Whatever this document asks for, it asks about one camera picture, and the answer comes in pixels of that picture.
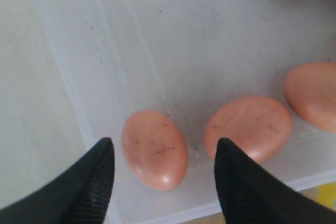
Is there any clear plastic container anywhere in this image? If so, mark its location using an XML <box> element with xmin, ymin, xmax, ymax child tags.
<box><xmin>39</xmin><ymin>0</ymin><xmax>335</xmax><ymax>223</ymax></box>

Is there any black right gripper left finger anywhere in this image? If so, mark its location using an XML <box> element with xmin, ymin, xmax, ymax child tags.
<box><xmin>1</xmin><ymin>137</ymin><xmax>115</xmax><ymax>223</ymax></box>

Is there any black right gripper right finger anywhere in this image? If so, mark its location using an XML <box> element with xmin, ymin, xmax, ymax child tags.
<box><xmin>214</xmin><ymin>138</ymin><xmax>335</xmax><ymax>223</ymax></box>

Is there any brown egg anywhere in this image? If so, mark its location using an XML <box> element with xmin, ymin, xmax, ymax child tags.
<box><xmin>204</xmin><ymin>96</ymin><xmax>293</xmax><ymax>163</ymax></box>
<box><xmin>121</xmin><ymin>110</ymin><xmax>188</xmax><ymax>191</ymax></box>
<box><xmin>283</xmin><ymin>62</ymin><xmax>335</xmax><ymax>133</ymax></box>

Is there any yellow plastic egg tray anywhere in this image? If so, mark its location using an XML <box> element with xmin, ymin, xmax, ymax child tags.
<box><xmin>313</xmin><ymin>182</ymin><xmax>336</xmax><ymax>210</ymax></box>

